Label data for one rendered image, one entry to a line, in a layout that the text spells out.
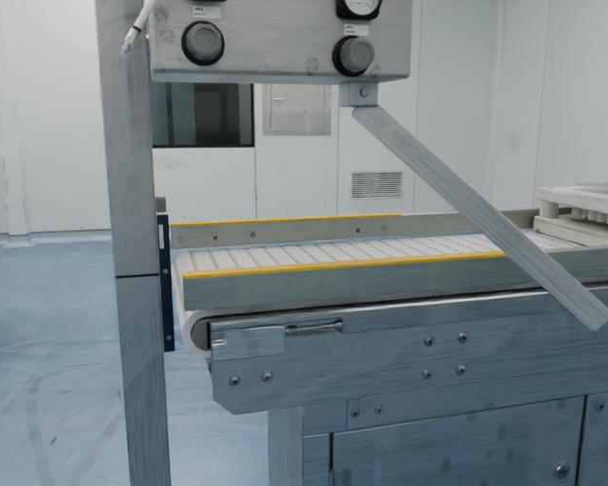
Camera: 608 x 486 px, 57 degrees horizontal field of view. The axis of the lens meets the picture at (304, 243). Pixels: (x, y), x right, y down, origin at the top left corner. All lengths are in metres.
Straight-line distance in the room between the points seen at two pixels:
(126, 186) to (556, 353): 0.57
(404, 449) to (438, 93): 5.60
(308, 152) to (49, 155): 2.40
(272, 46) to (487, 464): 0.57
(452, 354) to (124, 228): 0.45
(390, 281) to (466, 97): 5.80
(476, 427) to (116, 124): 0.60
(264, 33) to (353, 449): 0.46
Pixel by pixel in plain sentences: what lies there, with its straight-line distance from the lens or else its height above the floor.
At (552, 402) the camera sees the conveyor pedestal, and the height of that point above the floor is 0.73.
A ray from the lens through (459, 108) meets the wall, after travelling 6.29.
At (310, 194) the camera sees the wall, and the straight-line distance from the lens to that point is 5.73.
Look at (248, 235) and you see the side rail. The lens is 0.80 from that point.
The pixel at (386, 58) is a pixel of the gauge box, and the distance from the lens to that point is 0.51.
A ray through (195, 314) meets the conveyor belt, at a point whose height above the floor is 0.90.
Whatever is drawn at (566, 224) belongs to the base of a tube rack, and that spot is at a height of 0.93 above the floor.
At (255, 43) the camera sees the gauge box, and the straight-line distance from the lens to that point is 0.48.
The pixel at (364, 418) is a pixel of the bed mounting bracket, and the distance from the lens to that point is 0.67.
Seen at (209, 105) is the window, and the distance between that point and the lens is 5.54.
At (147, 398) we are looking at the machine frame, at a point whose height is 0.69.
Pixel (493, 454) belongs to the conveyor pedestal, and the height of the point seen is 0.67.
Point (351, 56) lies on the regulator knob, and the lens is 0.47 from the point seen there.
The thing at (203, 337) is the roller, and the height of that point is 0.88.
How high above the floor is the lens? 1.08
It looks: 12 degrees down
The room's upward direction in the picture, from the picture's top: straight up
